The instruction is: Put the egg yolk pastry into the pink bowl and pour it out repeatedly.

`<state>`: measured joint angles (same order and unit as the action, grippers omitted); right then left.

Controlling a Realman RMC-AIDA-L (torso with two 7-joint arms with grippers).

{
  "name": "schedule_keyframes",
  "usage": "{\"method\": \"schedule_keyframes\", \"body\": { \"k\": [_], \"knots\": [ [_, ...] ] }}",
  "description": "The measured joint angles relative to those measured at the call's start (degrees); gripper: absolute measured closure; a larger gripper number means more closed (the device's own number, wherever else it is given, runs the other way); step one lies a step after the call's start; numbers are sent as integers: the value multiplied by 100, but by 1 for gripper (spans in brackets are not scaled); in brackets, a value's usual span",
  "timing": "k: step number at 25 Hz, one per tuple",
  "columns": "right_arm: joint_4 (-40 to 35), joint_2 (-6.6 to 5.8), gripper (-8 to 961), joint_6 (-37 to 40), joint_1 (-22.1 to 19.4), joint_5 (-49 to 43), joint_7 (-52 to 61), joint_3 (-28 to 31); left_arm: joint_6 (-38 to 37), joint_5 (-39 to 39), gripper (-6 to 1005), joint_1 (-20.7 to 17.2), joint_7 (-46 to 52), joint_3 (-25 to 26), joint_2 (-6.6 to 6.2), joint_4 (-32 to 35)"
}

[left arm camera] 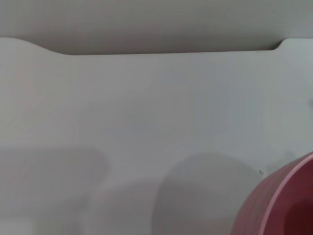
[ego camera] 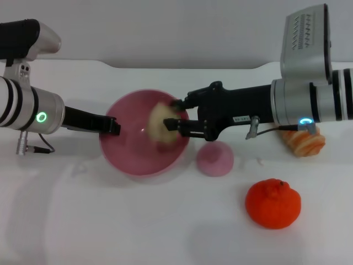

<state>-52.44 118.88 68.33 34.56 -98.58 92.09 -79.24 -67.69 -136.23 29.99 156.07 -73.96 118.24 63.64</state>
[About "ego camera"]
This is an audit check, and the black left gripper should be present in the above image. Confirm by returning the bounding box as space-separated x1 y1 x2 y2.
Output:
61 105 122 136

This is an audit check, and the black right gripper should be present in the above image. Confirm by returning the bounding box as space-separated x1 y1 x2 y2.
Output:
163 81 275 142

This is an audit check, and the pink plastic bowl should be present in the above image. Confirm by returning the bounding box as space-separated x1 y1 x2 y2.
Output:
98 88 191 179

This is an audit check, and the beige egg yolk pastry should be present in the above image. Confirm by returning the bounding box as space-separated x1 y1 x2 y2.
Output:
147 101 180 145

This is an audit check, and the pink round pastry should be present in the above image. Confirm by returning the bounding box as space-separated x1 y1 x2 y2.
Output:
196 140 235 178

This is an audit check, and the orange striped bread roll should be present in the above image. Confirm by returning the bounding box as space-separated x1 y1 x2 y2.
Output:
280 126 327 158

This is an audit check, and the orange tangerine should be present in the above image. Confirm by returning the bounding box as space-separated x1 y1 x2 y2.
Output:
245 178 302 230

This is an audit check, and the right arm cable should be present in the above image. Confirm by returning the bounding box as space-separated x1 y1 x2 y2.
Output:
245 115 318 140

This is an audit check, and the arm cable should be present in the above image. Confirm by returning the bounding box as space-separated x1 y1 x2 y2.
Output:
245 115 318 140
15 130 56 156

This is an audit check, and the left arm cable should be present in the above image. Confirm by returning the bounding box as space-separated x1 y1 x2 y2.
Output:
15 130 56 156

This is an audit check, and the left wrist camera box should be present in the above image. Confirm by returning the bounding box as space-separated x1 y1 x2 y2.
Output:
0 18 62 83

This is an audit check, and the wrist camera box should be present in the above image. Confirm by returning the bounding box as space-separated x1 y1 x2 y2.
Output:
279 3 333 85
0 18 62 83

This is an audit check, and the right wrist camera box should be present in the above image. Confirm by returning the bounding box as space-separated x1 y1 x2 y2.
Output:
279 3 333 85

